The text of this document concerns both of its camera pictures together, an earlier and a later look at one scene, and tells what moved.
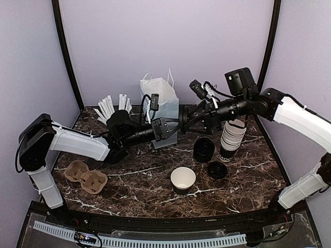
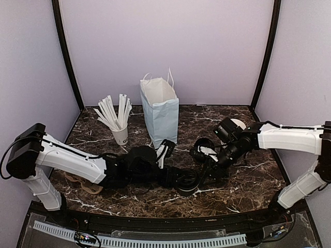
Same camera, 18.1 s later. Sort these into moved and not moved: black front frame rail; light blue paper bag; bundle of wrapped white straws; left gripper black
Moved: left gripper black
Not moved: black front frame rail; light blue paper bag; bundle of wrapped white straws
